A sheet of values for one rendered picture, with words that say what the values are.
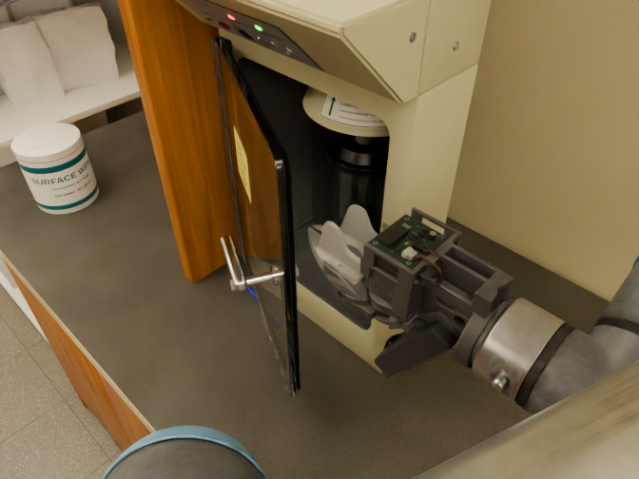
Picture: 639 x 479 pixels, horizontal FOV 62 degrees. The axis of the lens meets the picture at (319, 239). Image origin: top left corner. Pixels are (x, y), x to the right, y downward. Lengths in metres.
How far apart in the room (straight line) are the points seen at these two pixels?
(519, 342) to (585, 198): 0.62
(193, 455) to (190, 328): 0.61
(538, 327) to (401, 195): 0.25
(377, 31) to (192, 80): 0.41
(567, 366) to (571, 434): 0.17
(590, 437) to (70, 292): 0.93
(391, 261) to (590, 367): 0.16
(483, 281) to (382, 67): 0.20
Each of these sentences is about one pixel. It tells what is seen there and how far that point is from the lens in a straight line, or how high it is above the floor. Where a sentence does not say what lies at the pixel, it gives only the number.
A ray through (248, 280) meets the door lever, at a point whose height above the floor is 1.20.
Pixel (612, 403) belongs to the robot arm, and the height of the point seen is 1.44.
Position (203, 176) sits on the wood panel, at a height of 1.15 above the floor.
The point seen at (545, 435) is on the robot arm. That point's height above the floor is 1.44.
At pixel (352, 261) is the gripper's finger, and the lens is 0.50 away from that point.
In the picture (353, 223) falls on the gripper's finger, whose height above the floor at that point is 1.31.
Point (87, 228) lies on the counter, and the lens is 1.20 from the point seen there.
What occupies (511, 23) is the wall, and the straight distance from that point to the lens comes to 0.98.
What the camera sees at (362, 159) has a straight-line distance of 0.74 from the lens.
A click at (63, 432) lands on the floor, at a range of 2.06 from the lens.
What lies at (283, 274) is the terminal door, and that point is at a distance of 0.58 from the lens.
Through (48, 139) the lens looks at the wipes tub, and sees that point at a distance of 1.22.
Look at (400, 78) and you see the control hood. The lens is 0.51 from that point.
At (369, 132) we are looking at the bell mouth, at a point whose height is 1.32.
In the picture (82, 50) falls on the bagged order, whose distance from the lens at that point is 1.79.
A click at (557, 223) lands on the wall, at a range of 1.08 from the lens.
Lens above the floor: 1.65
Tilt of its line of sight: 42 degrees down
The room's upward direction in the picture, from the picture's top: straight up
